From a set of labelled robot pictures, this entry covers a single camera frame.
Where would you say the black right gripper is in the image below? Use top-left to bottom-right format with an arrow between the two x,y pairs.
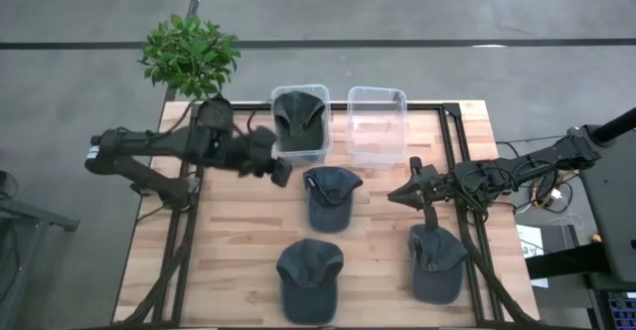
388,156 -> 451,233

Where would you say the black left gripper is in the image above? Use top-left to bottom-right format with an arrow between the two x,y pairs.
237,126 -> 294,188

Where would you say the dark grey baseball cap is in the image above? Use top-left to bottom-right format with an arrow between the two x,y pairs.
272,89 -> 328,153
407,223 -> 470,305
302,165 -> 365,235
275,238 -> 345,325

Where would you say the clear plastic bin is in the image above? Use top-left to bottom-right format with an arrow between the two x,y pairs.
346,85 -> 409,170
270,83 -> 333,167

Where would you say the white paper sheet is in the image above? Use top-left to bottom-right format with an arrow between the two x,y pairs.
515,224 -> 551,289

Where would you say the green potted plant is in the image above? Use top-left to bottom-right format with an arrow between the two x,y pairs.
138,14 -> 243,132

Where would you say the black equipment stand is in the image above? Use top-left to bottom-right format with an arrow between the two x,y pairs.
525,105 -> 636,291

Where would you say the blue lit control panel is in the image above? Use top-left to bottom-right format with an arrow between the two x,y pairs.
606,291 -> 636,330

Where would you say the grey metal cart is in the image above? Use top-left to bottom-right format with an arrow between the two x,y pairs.
0,169 -> 80,330

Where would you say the black aluminium table frame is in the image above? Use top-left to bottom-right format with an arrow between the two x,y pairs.
111,100 -> 543,329

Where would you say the tangled cable bundle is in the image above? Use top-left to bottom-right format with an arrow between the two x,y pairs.
511,168 -> 580,217

